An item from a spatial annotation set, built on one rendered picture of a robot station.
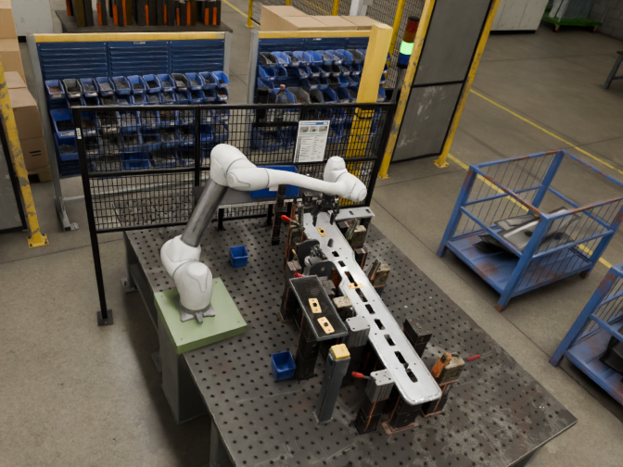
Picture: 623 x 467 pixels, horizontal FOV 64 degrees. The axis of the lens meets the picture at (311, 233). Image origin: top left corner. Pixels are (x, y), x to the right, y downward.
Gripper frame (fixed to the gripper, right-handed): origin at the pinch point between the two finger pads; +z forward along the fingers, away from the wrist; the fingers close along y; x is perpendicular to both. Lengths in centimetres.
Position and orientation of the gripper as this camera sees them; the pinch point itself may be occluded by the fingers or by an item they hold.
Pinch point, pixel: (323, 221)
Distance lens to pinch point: 288.9
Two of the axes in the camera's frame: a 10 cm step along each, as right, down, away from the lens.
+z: -1.6, 7.9, 5.9
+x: -3.6, -6.0, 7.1
